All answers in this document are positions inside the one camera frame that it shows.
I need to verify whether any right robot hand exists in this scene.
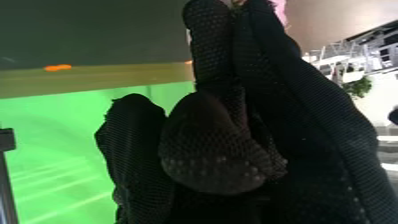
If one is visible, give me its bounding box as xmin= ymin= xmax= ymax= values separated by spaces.
xmin=93 ymin=0 xmax=398 ymax=224

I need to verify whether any green plant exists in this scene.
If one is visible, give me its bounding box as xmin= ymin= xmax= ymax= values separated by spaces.
xmin=342 ymin=75 xmax=375 ymax=100

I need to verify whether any black upright pole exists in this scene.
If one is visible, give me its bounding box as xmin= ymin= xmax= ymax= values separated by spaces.
xmin=0 ymin=127 xmax=22 ymax=224

